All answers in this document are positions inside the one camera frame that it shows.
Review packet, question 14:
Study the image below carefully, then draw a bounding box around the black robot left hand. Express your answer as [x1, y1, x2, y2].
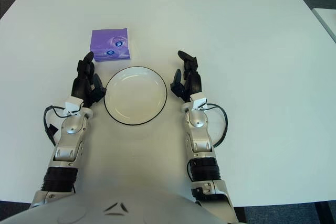
[71, 50, 107, 108]

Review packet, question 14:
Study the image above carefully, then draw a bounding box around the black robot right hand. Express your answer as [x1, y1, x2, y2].
[170, 50, 203, 103]

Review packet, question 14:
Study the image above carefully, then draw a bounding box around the purple tissue paper pack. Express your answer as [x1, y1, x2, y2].
[89, 27, 131, 63]

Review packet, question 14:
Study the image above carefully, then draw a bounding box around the white plate with black rim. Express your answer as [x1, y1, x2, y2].
[103, 66, 168, 125]

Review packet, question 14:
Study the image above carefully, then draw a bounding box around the silver robot torso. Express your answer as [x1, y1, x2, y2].
[0, 184, 232, 224]

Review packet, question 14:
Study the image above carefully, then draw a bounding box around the grey side table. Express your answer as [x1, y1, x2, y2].
[312, 7, 336, 44]

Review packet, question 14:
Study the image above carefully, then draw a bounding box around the black table leg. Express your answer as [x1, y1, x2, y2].
[313, 201, 330, 224]

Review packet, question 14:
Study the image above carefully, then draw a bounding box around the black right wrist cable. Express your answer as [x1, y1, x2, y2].
[202, 103, 228, 148]

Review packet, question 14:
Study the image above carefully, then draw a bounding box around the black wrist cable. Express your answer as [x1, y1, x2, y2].
[202, 103, 228, 148]
[43, 105, 79, 147]

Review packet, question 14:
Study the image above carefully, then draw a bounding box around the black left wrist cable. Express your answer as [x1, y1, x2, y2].
[43, 105, 79, 147]

